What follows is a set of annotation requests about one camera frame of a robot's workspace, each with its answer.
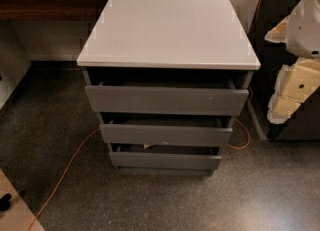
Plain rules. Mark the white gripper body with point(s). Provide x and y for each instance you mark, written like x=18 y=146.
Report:
x=305 y=30

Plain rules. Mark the grey bottom drawer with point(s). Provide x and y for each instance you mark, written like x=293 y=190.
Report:
x=165 y=157

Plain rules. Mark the brown snack bag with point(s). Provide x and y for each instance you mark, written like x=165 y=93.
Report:
x=147 y=146

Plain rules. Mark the grey drawer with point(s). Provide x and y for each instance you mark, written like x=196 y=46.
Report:
x=165 y=157
x=166 y=100
x=167 y=132

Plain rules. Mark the grey top drawer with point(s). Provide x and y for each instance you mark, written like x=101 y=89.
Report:
x=166 y=100

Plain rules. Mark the white wall cabinet at left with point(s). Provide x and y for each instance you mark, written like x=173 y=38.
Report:
x=14 y=64

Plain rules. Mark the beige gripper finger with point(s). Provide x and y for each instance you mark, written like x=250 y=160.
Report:
x=294 y=85
x=278 y=33

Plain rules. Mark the grey drawer cabinet white top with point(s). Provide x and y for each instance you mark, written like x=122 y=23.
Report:
x=168 y=43

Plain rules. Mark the grey middle drawer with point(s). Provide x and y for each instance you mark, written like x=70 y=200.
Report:
x=167 y=132

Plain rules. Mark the black object on wooden board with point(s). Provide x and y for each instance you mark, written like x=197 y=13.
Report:
x=5 y=202

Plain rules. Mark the light wooden board corner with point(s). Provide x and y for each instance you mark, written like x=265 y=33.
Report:
x=18 y=216

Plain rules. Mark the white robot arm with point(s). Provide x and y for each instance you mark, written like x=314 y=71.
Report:
x=300 y=32

